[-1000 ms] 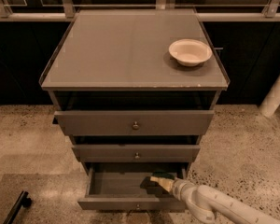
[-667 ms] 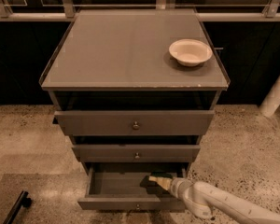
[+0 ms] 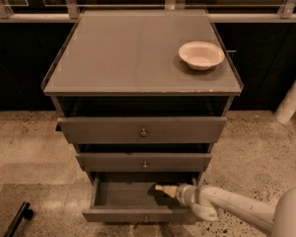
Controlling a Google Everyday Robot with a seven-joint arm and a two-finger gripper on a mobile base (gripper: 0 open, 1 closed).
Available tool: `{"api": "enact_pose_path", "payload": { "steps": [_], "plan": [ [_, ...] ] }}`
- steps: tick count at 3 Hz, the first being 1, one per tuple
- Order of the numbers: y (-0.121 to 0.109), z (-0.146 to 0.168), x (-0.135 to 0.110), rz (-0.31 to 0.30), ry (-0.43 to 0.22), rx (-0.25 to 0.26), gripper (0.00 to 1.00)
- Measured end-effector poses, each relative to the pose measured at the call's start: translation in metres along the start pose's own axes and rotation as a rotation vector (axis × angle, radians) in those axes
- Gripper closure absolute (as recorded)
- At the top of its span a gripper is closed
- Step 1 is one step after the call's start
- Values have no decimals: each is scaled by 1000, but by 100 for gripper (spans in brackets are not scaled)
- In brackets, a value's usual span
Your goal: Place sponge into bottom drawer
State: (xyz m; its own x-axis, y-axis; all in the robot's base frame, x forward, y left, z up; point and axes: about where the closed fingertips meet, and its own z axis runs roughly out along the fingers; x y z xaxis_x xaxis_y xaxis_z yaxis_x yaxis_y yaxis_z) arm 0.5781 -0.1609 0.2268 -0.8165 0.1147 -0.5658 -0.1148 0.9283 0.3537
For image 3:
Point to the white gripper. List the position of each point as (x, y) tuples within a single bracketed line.
[(184, 194)]

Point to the white bowl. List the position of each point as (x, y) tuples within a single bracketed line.
[(201, 55)]

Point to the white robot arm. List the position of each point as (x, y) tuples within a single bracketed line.
[(253, 176)]

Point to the grey bottom drawer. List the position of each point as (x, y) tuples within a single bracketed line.
[(132, 197)]

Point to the grey drawer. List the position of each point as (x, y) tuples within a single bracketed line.
[(143, 162), (142, 130), (132, 197)]

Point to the grey middle drawer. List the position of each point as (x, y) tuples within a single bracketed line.
[(143, 162)]

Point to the grey drawer cabinet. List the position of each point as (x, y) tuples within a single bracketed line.
[(126, 64)]

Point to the grey top drawer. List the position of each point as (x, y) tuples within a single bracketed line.
[(142, 130)]

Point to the black bar on floor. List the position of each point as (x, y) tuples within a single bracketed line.
[(24, 212)]

